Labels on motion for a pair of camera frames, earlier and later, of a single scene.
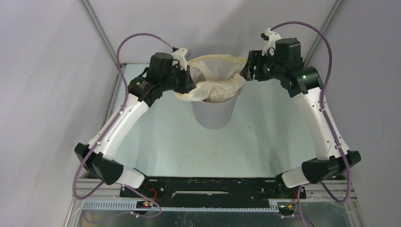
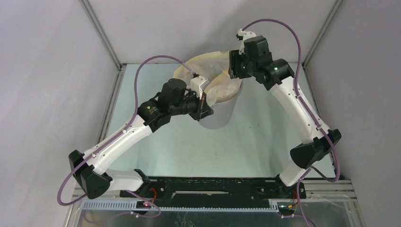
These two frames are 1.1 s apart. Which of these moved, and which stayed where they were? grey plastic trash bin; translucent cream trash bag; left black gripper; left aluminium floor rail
Moved: left black gripper
Stayed: translucent cream trash bag; left aluminium floor rail; grey plastic trash bin
